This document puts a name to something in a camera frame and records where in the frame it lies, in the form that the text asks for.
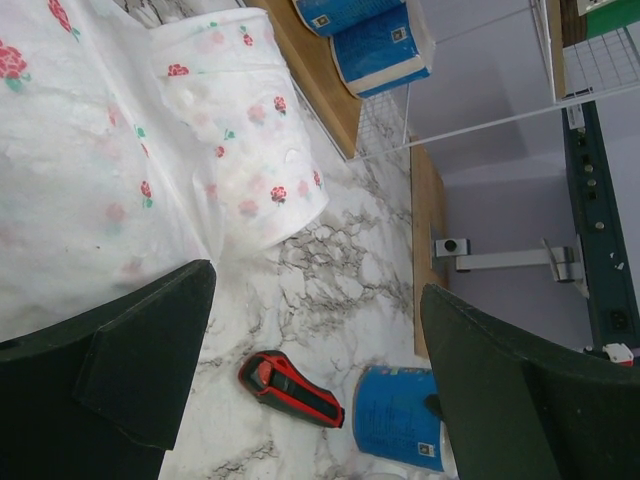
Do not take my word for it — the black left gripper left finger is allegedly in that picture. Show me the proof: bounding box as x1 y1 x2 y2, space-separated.
1 260 216 479

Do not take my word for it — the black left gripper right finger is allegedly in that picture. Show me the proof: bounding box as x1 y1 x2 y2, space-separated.
420 284 639 479

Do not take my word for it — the pink dotted roll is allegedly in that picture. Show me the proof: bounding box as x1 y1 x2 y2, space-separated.
150 8 329 258
1 1 223 340

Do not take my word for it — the white wire wooden shelf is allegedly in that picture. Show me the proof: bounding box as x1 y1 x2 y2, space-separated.
261 1 639 170

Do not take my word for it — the blue paper roll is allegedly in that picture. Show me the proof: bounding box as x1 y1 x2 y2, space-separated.
330 1 436 99

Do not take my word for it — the green roll front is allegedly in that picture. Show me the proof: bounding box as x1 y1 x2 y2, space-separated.
577 0 640 39

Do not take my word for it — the dark green metal box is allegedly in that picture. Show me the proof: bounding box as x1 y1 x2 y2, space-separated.
562 101 639 349

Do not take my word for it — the red black utility knife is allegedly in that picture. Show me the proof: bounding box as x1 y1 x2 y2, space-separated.
238 350 345 429

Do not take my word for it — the wooden board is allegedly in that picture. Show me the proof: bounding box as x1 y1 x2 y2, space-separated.
410 146 448 359

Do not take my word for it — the silver metal bracket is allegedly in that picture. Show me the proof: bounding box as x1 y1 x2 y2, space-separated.
431 237 590 299

